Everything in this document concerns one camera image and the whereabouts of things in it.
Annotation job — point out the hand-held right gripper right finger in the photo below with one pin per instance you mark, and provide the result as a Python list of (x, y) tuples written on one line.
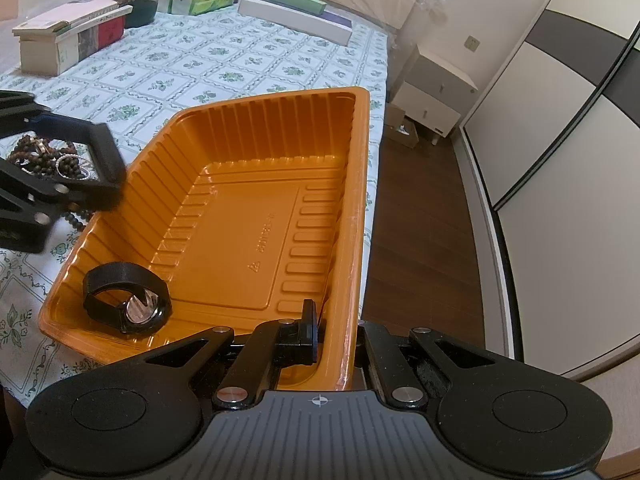
[(376, 356)]

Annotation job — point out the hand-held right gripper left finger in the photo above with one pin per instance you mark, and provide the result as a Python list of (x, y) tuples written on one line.
[(308, 332)]

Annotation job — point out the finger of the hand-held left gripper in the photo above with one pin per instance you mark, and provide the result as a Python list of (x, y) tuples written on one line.
[(70, 127), (30, 200)]

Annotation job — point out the dark jumbled items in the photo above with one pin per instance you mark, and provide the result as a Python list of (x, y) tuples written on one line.
[(107, 305)]

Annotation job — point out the orange plastic tray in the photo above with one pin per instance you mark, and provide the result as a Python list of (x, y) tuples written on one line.
[(240, 210)]

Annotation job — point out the printed cardboard box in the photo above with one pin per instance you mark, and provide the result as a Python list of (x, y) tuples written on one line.
[(92, 40)]

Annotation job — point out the white flat box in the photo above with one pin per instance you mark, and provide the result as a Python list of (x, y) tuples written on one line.
[(70, 12)]

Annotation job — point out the small cardboard box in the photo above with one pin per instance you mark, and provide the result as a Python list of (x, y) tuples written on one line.
[(400, 132)]

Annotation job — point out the long white box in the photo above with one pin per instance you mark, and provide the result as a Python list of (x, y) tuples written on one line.
[(300, 22)]

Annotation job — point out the green box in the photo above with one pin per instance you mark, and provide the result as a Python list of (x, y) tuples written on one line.
[(295, 0)]

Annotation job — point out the white nightstand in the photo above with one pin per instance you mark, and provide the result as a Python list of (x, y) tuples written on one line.
[(430, 95)]

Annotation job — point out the white and grey wardrobe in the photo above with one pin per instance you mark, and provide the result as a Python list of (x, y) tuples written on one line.
[(560, 160)]

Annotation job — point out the wall outlet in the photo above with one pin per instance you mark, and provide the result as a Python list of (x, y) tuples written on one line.
[(472, 43)]

